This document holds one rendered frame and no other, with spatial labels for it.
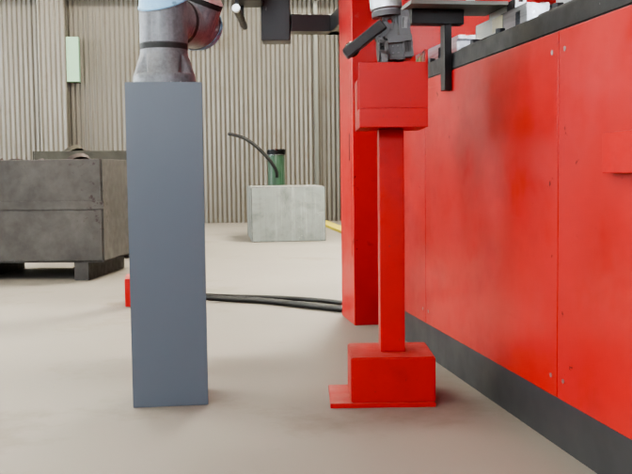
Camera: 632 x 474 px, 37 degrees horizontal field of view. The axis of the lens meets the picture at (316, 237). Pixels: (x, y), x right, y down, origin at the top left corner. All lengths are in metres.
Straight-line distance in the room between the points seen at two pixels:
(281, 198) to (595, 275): 6.01
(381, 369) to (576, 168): 0.71
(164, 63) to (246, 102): 8.52
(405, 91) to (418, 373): 0.66
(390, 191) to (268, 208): 5.42
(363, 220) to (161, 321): 1.31
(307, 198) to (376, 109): 5.50
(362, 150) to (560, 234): 1.60
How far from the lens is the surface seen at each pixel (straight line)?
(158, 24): 2.32
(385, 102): 2.21
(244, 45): 10.88
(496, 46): 2.28
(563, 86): 1.91
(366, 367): 2.25
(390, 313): 2.30
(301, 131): 10.84
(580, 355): 1.86
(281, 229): 7.68
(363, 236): 3.42
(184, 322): 2.29
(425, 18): 2.60
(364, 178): 3.41
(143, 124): 2.27
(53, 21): 10.89
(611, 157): 1.68
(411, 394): 2.27
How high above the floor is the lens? 0.56
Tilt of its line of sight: 4 degrees down
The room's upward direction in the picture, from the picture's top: 1 degrees counter-clockwise
